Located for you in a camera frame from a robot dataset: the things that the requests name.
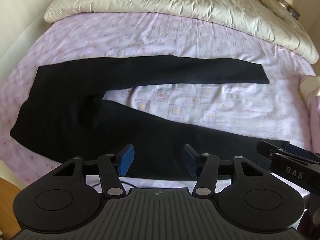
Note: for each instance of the cream and pink pillow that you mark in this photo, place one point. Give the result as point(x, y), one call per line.
point(311, 92)

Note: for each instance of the black pants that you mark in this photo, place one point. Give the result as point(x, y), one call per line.
point(82, 120)

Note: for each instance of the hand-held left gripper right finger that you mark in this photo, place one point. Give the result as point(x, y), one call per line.
point(188, 159)

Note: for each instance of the bed with pink patterned sheet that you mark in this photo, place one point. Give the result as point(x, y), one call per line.
point(190, 100)

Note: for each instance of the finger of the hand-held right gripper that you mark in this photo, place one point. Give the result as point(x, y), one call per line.
point(270, 148)
point(298, 151)

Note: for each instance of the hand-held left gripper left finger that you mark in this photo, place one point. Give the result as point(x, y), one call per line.
point(126, 160)

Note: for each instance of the cream duvet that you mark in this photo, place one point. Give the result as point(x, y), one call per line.
point(175, 2)

